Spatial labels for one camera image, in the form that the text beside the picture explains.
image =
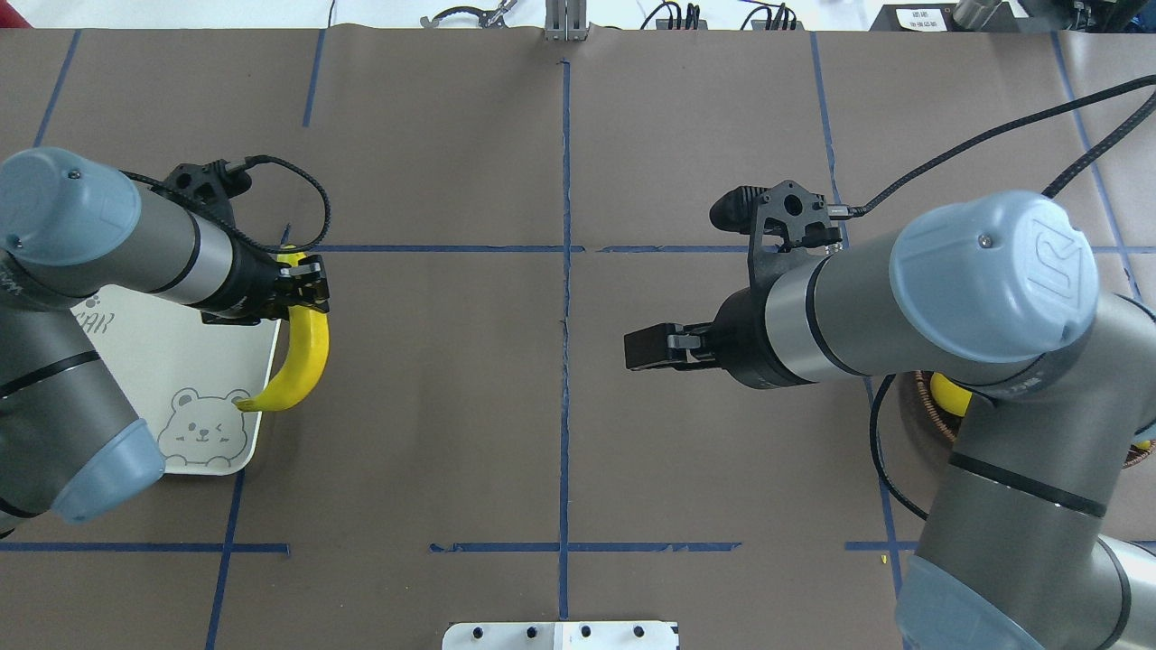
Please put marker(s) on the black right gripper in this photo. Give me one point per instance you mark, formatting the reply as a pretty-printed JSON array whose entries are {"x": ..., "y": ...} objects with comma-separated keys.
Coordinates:
[{"x": 742, "y": 347}]

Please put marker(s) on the yellow banana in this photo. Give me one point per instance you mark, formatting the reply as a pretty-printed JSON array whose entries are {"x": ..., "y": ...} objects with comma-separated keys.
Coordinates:
[{"x": 305, "y": 359}]

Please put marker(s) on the yellow lemon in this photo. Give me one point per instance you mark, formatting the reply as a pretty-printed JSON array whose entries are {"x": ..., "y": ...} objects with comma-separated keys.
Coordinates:
[{"x": 949, "y": 396}]

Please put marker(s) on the white bear tray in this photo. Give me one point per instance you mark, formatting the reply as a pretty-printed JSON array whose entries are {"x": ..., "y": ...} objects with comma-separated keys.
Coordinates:
[{"x": 183, "y": 377}]

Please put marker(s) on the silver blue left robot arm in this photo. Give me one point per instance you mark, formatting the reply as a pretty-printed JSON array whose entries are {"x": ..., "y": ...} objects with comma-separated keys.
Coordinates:
[{"x": 73, "y": 444}]

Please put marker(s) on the brown wicker basket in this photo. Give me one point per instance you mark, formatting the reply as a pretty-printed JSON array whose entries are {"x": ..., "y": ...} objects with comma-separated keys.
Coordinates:
[{"x": 945, "y": 426}]

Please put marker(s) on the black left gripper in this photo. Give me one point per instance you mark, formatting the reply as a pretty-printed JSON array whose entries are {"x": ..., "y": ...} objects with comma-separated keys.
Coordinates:
[{"x": 249, "y": 287}]

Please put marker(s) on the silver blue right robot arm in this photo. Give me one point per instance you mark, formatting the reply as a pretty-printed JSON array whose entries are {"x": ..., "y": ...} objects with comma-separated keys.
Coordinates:
[{"x": 1002, "y": 296}]

